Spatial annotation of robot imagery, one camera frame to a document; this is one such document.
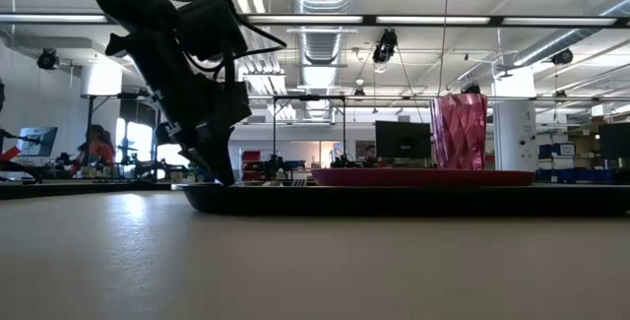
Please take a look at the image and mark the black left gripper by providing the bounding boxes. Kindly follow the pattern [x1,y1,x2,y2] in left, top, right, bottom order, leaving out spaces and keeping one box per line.
[147,63,253,186]

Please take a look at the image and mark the dark green tray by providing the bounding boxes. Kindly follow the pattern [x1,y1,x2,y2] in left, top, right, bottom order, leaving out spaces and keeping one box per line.
[171,181,630,217]

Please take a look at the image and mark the pink plastic plate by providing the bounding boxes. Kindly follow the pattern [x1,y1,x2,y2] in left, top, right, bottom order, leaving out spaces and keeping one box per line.
[311,167,536,187]

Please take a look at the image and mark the red faceted plastic cup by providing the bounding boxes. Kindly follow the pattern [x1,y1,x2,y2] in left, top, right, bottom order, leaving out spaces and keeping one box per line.
[430,93,489,170]

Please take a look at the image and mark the red storage bins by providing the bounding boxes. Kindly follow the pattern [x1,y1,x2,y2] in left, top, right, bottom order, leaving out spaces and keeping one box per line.
[240,150,263,181]

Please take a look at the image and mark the person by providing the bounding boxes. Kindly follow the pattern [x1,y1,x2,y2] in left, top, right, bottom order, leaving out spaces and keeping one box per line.
[71,123,117,178]
[362,145,380,168]

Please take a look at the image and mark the tan table mat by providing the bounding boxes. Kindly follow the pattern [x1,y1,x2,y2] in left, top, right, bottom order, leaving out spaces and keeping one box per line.
[0,190,630,320]

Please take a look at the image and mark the small lit monitor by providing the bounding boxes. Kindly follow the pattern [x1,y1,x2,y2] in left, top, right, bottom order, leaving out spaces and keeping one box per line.
[16,126,59,159]

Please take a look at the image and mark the black ceiling spotlight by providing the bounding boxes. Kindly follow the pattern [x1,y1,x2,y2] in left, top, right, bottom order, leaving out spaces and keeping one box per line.
[36,47,60,71]
[550,47,575,67]

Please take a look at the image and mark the black monitor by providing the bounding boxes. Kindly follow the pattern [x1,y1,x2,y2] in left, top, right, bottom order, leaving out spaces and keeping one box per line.
[374,120,432,160]
[598,122,630,161]

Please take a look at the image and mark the overhead light bar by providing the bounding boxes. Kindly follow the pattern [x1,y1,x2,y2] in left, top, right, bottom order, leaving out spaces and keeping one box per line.
[0,13,630,30]

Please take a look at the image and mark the white round column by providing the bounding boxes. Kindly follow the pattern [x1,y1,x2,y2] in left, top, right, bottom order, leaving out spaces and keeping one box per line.
[492,66,538,172]

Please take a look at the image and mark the blue storage bins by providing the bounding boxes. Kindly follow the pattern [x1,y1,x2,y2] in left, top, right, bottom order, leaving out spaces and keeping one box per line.
[538,142,616,184]

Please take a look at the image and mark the black frame rig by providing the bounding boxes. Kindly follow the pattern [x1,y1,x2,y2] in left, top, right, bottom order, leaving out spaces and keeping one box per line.
[272,94,347,179]
[81,92,164,179]

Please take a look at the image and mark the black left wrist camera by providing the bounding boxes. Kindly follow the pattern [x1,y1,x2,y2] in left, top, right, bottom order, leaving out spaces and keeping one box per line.
[177,0,250,63]

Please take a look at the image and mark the black aluminium table frame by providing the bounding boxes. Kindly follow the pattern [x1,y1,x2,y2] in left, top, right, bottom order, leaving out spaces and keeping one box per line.
[0,179,174,202]

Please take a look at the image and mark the black overhead camera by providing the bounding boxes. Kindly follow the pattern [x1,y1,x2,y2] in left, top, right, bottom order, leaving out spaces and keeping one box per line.
[371,28,399,65]

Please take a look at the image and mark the grey ceiling duct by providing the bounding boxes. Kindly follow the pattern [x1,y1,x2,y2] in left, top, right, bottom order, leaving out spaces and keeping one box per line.
[494,0,630,78]

